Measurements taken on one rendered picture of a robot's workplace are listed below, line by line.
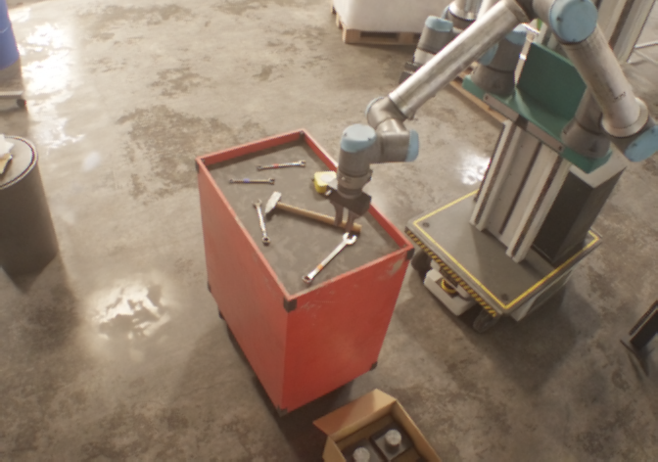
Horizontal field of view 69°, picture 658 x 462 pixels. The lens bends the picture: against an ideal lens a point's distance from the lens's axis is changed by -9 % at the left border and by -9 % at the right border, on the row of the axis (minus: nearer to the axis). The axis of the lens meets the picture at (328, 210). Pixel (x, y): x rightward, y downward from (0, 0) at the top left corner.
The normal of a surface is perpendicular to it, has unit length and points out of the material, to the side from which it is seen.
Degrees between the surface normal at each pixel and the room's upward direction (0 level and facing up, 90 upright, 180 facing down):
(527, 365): 0
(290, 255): 0
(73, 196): 0
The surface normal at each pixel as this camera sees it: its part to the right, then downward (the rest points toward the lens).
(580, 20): 0.13, 0.63
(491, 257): 0.10, -0.72
